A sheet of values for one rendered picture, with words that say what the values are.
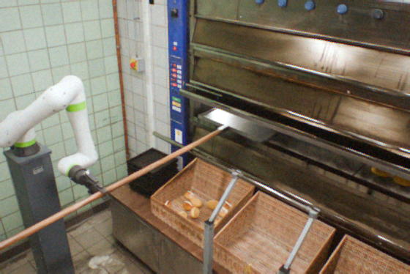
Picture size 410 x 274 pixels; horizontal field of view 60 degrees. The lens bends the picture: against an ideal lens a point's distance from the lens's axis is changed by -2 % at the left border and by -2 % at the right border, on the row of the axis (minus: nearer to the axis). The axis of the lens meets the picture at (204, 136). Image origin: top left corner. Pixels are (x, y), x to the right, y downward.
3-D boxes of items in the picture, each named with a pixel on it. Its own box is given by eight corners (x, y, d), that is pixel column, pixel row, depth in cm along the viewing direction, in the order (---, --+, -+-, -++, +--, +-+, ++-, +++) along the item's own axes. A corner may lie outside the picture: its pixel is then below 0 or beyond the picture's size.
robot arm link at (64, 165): (56, 174, 203) (52, 158, 198) (75, 165, 211) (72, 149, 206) (68, 184, 195) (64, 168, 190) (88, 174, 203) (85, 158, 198)
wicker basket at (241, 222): (255, 220, 253) (258, 188, 241) (329, 262, 219) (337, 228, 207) (209, 258, 221) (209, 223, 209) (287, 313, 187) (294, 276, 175)
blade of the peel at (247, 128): (261, 142, 231) (261, 138, 229) (198, 118, 263) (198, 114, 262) (289, 124, 254) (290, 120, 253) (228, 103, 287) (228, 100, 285)
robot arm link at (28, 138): (6, 149, 201) (-2, 118, 192) (20, 136, 215) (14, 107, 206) (27, 150, 200) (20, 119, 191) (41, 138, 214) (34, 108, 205)
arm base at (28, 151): (1, 145, 216) (-2, 136, 214) (24, 137, 227) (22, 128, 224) (20, 160, 202) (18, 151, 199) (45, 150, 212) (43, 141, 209)
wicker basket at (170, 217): (196, 185, 291) (196, 156, 278) (253, 217, 257) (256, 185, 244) (149, 213, 259) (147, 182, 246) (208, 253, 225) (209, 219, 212)
